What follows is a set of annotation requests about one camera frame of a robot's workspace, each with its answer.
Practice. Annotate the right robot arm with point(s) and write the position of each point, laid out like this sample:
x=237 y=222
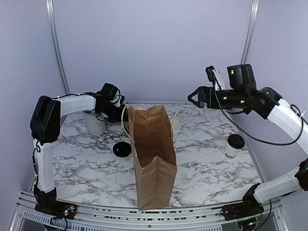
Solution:
x=271 y=106

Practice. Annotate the aluminium frame post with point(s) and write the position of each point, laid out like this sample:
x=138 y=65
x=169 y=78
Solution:
x=252 y=23
x=56 y=45

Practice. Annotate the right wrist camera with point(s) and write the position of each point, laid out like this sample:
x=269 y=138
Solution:
x=215 y=77

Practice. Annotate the stacked white paper cups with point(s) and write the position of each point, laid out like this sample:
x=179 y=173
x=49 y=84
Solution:
x=176 y=126

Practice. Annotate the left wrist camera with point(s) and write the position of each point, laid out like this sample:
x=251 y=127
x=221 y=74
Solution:
x=118 y=99

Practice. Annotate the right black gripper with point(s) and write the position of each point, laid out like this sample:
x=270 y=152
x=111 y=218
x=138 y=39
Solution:
x=203 y=91

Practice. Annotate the white utensil holder cup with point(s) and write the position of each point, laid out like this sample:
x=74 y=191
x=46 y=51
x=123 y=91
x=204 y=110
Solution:
x=95 y=125

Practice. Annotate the aluminium front rail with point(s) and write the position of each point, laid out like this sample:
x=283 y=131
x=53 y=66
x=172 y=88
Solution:
x=106 y=218

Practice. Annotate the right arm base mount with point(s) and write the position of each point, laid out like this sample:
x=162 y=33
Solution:
x=248 y=207

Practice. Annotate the left aluminium frame post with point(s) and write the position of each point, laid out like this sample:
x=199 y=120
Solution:
x=56 y=45

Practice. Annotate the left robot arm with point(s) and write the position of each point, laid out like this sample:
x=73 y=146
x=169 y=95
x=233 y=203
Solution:
x=98 y=107

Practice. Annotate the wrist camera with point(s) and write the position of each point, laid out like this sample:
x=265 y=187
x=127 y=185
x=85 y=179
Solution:
x=215 y=77
x=118 y=99

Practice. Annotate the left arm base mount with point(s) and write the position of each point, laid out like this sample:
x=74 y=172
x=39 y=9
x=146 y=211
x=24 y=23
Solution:
x=47 y=203

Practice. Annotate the right aluminium frame post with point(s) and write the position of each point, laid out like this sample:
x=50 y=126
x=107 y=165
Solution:
x=252 y=23

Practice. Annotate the black plastic cup lid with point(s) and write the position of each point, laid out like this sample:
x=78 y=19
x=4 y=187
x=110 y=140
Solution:
x=236 y=141

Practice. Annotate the brown paper bag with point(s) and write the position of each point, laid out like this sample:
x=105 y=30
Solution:
x=155 y=162

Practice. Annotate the white paper coffee cup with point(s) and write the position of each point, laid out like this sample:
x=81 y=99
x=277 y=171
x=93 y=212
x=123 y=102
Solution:
x=231 y=152

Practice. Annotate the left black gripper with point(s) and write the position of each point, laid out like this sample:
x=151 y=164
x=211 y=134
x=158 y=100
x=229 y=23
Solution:
x=118 y=119

